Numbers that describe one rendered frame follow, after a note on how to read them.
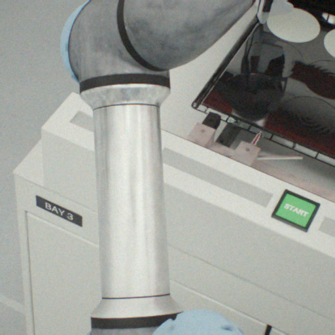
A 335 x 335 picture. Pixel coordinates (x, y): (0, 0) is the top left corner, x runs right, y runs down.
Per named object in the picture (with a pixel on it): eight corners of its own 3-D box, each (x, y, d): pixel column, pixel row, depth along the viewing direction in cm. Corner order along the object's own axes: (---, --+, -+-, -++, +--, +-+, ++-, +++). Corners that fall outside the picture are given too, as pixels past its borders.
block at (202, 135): (195, 133, 145) (197, 120, 143) (214, 141, 144) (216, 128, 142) (174, 164, 140) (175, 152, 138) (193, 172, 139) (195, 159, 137)
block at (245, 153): (239, 151, 143) (241, 139, 141) (258, 159, 142) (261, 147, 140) (218, 183, 138) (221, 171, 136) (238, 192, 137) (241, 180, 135)
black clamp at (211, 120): (208, 120, 147) (210, 108, 145) (220, 124, 146) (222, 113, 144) (199, 132, 145) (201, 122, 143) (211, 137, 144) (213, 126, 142)
